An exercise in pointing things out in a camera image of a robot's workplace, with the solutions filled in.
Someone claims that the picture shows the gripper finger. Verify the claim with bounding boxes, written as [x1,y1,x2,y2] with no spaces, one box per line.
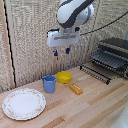
[53,49,59,57]
[65,47,72,55]

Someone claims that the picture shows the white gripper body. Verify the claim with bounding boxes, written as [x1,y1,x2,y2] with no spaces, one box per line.
[46,27,82,48]

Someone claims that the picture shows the grey ribbed oven tray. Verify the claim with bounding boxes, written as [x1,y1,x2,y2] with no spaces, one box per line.
[90,50,128,72]

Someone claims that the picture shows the beige woven folding screen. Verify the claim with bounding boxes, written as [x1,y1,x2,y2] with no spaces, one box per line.
[0,0,128,93]

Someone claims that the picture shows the yellow bowl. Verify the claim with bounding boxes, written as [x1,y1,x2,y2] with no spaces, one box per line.
[55,70,74,85]

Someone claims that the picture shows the blue plastic cup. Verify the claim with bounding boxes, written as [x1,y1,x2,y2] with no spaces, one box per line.
[41,74,58,94]

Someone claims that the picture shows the orange rectangular block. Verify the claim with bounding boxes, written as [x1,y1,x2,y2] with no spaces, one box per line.
[68,83,85,96]

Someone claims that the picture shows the white plate with patterned rim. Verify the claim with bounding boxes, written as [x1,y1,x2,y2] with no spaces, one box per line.
[1,87,48,122]

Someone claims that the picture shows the glass oven door with handle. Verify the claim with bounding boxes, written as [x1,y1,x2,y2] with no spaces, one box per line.
[79,62,112,85]

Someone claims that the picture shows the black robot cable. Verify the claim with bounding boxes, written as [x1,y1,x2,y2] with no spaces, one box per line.
[79,10,128,37]

